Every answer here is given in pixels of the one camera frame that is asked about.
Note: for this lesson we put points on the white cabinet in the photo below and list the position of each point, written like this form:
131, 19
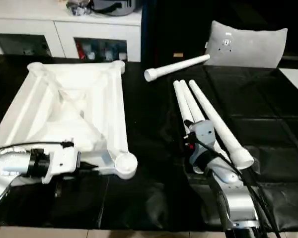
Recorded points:
59, 34

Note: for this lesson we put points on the tangled small items pile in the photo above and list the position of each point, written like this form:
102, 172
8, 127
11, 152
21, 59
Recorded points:
80, 7

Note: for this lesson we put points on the small yellow label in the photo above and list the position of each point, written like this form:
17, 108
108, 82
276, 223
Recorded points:
178, 54

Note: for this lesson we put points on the black work mat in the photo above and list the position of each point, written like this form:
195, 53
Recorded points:
154, 198

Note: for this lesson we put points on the white plastic table leg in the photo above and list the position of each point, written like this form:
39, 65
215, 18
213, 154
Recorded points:
181, 101
191, 101
218, 124
174, 68

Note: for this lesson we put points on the white plastic table top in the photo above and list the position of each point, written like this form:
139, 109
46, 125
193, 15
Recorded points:
64, 99

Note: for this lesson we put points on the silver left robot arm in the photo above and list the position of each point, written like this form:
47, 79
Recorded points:
12, 168

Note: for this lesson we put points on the grey bag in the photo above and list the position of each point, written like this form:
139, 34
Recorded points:
116, 6

